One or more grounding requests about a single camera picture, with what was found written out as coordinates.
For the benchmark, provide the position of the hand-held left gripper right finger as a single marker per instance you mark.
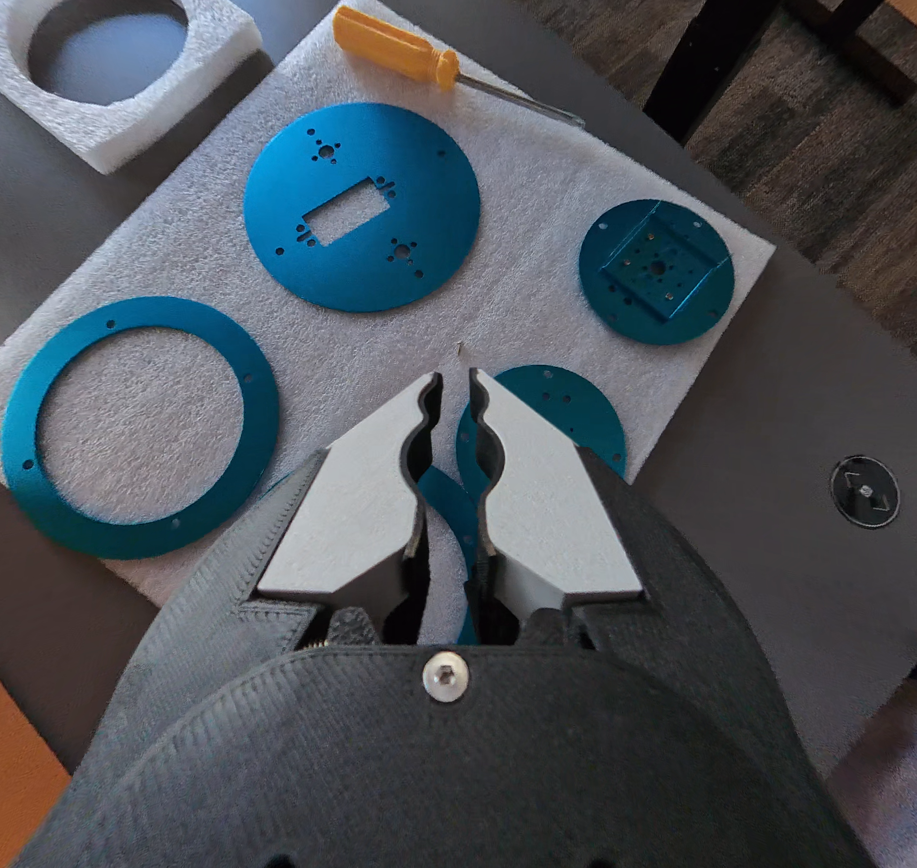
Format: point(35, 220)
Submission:
point(559, 524)

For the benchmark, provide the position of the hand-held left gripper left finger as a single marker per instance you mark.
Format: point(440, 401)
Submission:
point(337, 524)

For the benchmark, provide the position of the small blue plate with bracket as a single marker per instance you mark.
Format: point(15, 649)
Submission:
point(609, 302)

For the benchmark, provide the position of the round black desk control panel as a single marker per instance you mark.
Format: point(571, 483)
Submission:
point(865, 491)

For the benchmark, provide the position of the blue round plate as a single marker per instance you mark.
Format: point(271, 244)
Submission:
point(573, 409)

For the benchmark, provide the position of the blue oval plate with slot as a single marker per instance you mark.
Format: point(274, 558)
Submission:
point(415, 238)

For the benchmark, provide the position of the white foam sheet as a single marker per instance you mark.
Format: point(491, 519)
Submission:
point(537, 166)

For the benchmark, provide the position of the orange cardboard box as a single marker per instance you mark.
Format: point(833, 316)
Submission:
point(28, 760)

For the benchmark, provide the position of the white foam block with cutout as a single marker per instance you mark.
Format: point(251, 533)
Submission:
point(179, 66)

